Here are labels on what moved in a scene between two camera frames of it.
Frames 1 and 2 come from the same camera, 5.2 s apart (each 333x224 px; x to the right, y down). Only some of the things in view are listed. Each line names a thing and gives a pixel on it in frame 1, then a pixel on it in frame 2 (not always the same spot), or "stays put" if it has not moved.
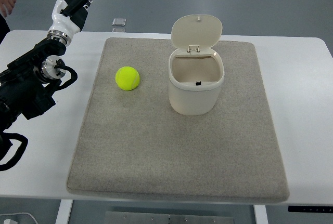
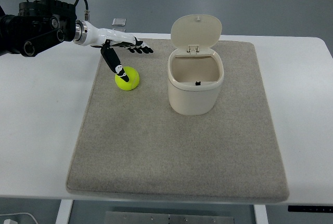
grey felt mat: (132, 143) stays put
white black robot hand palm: (69, 11) → (87, 34)
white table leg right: (260, 214) stays put
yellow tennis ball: (127, 78) stays put
